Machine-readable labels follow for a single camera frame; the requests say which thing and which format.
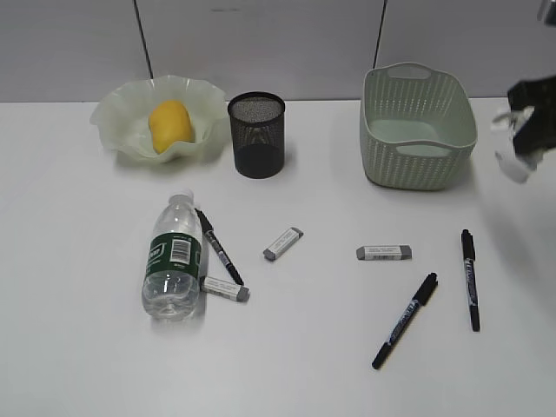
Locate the pale green woven basket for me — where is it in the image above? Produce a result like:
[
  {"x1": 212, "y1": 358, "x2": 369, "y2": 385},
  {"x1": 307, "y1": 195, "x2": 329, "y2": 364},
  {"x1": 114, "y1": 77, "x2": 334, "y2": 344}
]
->
[{"x1": 360, "y1": 63, "x2": 478, "y2": 191}]

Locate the black cable wall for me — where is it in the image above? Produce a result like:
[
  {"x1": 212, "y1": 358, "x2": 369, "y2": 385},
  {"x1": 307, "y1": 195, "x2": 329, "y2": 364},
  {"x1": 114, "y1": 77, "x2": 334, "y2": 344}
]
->
[
  {"x1": 131, "y1": 0, "x2": 156, "y2": 80},
  {"x1": 371, "y1": 0, "x2": 388, "y2": 70}
]

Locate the clear water bottle green label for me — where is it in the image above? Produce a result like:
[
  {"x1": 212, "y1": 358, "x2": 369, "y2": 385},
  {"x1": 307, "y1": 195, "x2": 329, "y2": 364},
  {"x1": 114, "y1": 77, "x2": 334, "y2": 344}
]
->
[{"x1": 142, "y1": 189, "x2": 202, "y2": 321}]

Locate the pale green ruffled plate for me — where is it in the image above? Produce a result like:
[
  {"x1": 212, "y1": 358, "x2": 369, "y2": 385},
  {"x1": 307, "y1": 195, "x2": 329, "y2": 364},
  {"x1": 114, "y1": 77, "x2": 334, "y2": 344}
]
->
[{"x1": 89, "y1": 75, "x2": 227, "y2": 164}]

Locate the black cable right wall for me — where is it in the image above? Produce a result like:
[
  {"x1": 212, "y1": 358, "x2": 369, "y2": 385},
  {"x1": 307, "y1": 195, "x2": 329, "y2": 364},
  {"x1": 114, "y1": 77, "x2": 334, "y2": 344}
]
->
[{"x1": 371, "y1": 0, "x2": 388, "y2": 70}]

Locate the grey eraser right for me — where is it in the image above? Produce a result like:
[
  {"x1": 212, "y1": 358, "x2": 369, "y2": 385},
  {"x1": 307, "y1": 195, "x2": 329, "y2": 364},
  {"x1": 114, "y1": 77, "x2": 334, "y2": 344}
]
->
[{"x1": 356, "y1": 245, "x2": 413, "y2": 261}]

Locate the black mesh pen holder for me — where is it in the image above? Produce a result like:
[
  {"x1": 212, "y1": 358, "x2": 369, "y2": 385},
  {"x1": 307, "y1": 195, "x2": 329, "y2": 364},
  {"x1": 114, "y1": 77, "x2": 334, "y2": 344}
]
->
[{"x1": 228, "y1": 91, "x2": 286, "y2": 179}]

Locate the grey eraser near bottle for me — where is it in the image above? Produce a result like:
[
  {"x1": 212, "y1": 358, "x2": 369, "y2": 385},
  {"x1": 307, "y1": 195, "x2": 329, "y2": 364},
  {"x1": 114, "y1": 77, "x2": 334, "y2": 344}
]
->
[{"x1": 201, "y1": 276, "x2": 250, "y2": 302}]

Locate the white waste paper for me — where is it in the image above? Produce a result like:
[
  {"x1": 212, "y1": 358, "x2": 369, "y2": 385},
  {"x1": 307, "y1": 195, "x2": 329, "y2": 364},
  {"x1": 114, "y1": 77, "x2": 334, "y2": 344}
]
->
[{"x1": 491, "y1": 106, "x2": 546, "y2": 184}]

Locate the black marker pen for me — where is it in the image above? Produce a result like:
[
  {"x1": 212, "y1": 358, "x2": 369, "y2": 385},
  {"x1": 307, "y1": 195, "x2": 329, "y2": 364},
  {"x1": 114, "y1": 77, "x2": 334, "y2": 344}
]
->
[
  {"x1": 461, "y1": 229, "x2": 480, "y2": 332},
  {"x1": 195, "y1": 208, "x2": 244, "y2": 286}
]

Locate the black cable left wall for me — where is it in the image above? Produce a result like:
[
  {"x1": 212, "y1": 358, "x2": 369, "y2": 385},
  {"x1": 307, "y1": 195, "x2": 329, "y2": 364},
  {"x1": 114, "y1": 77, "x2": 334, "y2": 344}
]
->
[{"x1": 131, "y1": 0, "x2": 156, "y2": 80}]

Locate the yellow mango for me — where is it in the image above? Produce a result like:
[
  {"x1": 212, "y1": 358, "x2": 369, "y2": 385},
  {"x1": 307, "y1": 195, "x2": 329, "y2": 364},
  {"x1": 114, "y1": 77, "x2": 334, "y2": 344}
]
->
[{"x1": 148, "y1": 100, "x2": 194, "y2": 154}]

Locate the black marker pen slanted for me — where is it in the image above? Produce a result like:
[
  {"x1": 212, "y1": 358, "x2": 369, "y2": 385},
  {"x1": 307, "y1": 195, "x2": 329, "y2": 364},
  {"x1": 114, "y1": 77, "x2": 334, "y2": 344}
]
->
[{"x1": 371, "y1": 273, "x2": 438, "y2": 370}]

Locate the grey eraser centre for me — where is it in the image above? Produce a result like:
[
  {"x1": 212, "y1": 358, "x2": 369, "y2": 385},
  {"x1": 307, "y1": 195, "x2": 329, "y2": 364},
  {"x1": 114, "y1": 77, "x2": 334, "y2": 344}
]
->
[{"x1": 262, "y1": 227, "x2": 304, "y2": 261}]

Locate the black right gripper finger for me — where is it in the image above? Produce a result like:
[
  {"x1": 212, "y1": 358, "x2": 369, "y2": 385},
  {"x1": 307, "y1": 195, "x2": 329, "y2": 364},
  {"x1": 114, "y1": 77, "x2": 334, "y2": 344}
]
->
[
  {"x1": 507, "y1": 76, "x2": 556, "y2": 112},
  {"x1": 513, "y1": 108, "x2": 555, "y2": 156}
]

